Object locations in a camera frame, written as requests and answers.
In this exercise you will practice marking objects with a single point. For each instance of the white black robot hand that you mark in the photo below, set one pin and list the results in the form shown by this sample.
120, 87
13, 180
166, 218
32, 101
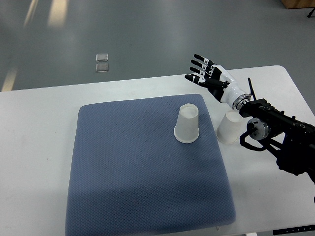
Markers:
220, 83

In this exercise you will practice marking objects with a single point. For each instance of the black tripod leg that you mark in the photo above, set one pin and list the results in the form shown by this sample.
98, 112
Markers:
311, 13

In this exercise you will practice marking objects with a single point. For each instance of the blue grey foam mat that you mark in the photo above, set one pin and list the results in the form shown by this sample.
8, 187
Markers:
130, 175

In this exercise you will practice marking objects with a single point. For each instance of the black table control panel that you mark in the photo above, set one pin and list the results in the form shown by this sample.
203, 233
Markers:
292, 230

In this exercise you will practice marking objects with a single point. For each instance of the upper metal floor plate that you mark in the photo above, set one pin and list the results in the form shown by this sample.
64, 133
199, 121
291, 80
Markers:
102, 57

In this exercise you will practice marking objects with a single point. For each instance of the wooden box corner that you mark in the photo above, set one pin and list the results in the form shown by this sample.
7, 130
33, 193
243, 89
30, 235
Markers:
298, 4

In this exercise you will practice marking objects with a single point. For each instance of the white paper cup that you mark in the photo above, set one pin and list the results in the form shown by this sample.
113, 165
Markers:
229, 128
186, 129

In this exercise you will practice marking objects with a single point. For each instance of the white paper cup on mat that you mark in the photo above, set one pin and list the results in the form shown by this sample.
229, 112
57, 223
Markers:
186, 129

